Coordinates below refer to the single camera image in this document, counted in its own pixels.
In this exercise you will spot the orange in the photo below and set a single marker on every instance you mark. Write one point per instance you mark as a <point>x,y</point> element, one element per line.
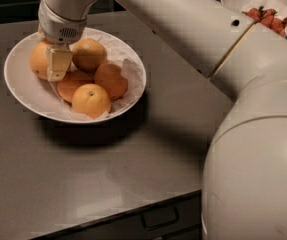
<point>71,82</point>
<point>91,100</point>
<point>38,60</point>
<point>88,54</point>
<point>109,77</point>

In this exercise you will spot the red strawberries pile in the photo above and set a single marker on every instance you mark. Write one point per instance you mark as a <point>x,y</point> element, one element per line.
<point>268,18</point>

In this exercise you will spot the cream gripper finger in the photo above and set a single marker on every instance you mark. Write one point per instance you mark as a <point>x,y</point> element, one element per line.
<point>59,58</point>

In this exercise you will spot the dark drawer front with handle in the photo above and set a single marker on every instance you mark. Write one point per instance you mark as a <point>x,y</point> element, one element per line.
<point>177,218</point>

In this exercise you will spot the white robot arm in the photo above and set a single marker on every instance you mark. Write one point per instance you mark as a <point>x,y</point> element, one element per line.
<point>244,195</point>

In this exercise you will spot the white paper bowl liner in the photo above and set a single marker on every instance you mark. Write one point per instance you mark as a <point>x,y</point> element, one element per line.
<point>106,78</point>

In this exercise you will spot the large white bowl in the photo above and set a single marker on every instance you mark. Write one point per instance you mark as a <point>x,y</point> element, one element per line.
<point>41,96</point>

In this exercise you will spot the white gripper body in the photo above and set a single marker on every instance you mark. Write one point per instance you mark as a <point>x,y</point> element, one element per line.
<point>58,29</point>

